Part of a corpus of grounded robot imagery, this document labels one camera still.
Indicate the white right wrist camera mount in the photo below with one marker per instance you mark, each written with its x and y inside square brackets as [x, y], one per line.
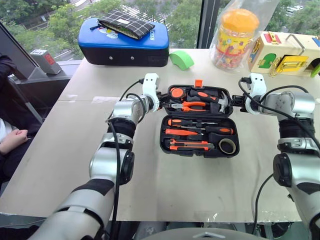
[257, 82]

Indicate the grey box with red label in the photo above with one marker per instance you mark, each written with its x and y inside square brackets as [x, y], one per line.
[46, 61]

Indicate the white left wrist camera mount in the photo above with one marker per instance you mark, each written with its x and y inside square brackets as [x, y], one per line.
[151, 83]

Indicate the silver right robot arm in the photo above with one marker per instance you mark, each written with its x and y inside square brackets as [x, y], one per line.
[297, 155]

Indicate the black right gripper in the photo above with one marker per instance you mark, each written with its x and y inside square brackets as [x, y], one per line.
[241, 102]

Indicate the orange test pen screwdriver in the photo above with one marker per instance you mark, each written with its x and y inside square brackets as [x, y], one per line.
[180, 132]

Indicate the toy jar with orange lid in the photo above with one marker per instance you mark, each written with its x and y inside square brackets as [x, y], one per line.
[235, 40]

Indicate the green foam block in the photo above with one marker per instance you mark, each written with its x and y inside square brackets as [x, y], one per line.
[182, 60]

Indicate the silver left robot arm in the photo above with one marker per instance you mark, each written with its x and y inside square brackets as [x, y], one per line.
[105, 160]

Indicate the black plastic tool case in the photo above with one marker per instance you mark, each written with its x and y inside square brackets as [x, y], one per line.
[200, 117]

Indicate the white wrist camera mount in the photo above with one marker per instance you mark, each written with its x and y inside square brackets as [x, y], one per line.
[151, 83]
[257, 82]

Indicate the grey rounded robot body shape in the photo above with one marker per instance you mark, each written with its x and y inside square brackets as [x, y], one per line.
[202, 235]

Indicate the person's dark clothing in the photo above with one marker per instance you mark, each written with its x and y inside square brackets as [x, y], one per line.
[10, 82]

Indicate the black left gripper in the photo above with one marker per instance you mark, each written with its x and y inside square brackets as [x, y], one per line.
[161, 100]

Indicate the person's bare hand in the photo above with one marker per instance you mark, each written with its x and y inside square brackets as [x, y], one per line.
[13, 141]

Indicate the dark slanted window beam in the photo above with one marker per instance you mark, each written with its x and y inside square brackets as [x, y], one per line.
[17, 47]

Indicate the blue black hard case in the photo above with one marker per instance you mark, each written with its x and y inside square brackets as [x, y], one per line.
[122, 52]

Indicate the dark window mullion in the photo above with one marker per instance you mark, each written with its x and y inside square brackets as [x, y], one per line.
[208, 23]

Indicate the orange black tape measure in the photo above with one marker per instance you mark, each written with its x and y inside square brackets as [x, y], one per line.
[177, 93]

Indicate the black electrical tape roll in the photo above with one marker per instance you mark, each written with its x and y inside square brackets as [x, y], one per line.
[223, 149]

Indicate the clear plastic bag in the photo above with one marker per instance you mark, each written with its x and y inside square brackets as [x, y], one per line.
[265, 12]

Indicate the orange black utility knife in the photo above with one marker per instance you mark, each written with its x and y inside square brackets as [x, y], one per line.
[187, 145]

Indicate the wooden latch toy box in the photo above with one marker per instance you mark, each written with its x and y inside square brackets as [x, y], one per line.
[261, 51]

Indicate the black white plaid pouch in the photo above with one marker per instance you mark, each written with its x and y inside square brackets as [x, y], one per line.
[127, 24]

